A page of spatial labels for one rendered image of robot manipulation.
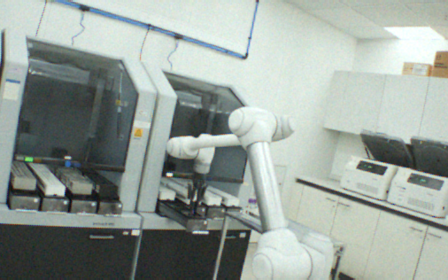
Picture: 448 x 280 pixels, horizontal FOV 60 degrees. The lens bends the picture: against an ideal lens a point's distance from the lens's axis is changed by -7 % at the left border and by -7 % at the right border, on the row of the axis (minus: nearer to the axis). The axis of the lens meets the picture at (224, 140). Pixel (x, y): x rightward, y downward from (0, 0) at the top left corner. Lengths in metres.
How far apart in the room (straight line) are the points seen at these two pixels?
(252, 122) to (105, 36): 1.95
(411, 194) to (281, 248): 2.57
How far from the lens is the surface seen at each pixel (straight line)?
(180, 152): 2.19
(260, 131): 1.74
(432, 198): 3.94
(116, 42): 3.46
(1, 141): 2.15
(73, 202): 2.20
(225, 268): 2.86
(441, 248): 3.90
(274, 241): 1.60
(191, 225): 2.25
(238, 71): 4.08
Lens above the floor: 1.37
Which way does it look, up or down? 3 degrees down
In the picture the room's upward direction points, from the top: 12 degrees clockwise
